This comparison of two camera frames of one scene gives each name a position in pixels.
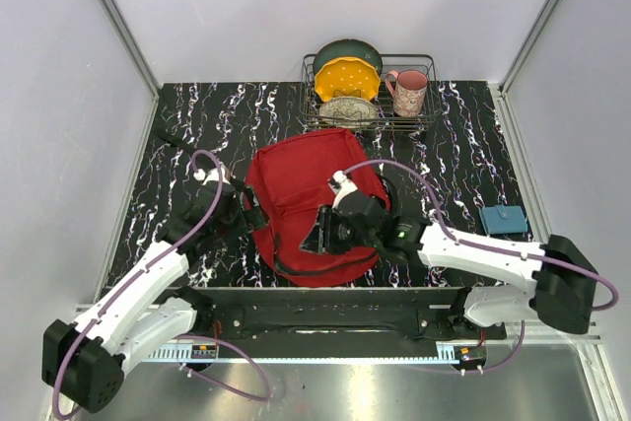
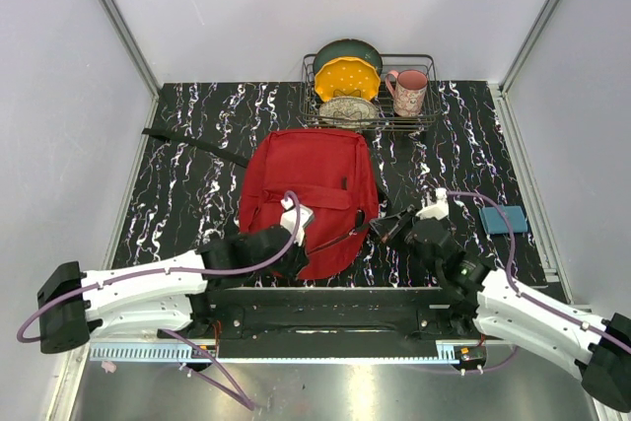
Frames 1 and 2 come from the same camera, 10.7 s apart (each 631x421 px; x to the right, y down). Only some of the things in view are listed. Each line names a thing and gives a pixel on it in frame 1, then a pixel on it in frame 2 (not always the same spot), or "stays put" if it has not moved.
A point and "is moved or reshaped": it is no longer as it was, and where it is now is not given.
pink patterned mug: [410, 91] stays put
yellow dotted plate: [347, 77] stays put
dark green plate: [348, 48] stays put
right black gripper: [315, 240] -> [392, 226]
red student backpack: [291, 175] is moved or reshaped
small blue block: [501, 218] stays put
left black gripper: [254, 218] -> [300, 261]
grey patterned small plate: [349, 111] stays put
